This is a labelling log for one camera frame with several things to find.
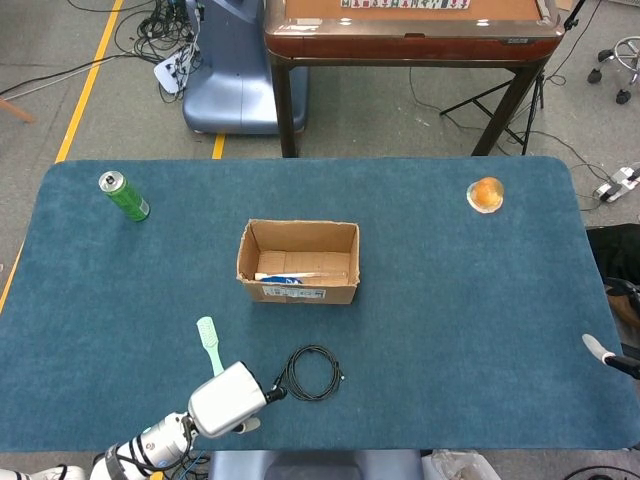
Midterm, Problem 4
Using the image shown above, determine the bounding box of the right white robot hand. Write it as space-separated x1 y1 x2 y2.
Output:
581 333 640 380

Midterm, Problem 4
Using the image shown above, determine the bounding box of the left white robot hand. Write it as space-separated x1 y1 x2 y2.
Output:
187 360 289 439

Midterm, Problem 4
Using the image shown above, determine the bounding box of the blue snack packet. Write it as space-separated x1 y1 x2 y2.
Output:
254 272 305 286

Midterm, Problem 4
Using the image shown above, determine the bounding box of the open cardboard box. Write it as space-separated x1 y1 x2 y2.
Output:
236 217 362 305

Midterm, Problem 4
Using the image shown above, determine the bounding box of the clear plastic bag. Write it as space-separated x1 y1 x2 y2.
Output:
422 448 496 480

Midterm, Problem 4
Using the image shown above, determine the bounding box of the mint green plastic brush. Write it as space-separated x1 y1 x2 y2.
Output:
195 316 226 379

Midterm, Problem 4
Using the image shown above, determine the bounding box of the person in black clothes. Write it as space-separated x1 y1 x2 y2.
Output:
585 223 640 329

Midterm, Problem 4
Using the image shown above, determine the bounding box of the blue-grey robot own base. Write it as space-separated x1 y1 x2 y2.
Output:
207 449 425 480

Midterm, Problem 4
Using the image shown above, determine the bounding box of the white and grey power strip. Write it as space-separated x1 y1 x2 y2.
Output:
593 166 640 204

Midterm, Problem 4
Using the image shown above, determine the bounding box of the blue felt table mat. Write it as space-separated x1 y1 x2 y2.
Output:
0 155 640 454

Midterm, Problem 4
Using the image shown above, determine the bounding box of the orange fruit jelly cup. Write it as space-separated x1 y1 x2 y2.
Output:
465 176 505 215

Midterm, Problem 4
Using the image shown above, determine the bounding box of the green drink can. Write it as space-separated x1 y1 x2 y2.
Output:
97 170 151 223

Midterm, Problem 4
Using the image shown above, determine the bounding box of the black tripod stand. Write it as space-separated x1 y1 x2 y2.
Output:
439 0 589 156

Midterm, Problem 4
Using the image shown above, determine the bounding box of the chrome stool with casters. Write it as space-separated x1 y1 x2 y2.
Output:
587 35 640 105

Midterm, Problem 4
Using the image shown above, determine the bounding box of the white power strip with plugs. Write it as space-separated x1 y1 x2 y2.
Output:
153 52 194 95

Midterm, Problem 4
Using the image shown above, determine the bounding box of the light wooden leg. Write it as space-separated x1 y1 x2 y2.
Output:
0 97 37 125

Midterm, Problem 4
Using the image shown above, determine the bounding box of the brown mahjong table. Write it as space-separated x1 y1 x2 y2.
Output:
263 0 566 159

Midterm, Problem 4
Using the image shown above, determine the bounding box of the face-up mahjong tile row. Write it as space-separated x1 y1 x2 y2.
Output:
340 0 471 10

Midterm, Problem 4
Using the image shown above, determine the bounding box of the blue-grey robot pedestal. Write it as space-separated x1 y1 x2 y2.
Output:
182 0 310 136

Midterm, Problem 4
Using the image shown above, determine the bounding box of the tangled black cable bundle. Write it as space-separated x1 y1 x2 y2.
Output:
114 0 204 104

